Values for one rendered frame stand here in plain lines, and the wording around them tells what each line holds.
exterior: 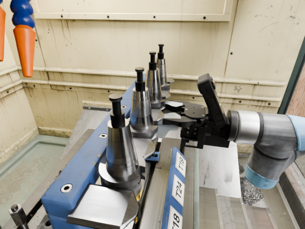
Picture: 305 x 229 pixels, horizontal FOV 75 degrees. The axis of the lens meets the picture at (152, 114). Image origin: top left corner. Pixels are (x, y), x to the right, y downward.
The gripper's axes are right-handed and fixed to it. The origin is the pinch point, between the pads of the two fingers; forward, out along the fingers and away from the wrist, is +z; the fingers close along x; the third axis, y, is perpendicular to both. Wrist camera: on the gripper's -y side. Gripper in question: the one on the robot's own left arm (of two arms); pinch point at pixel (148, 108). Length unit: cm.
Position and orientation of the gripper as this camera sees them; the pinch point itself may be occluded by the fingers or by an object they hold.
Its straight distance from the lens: 47.5
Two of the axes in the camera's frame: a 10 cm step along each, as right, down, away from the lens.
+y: -0.2, 8.8, 4.8
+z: -9.8, -1.1, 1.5
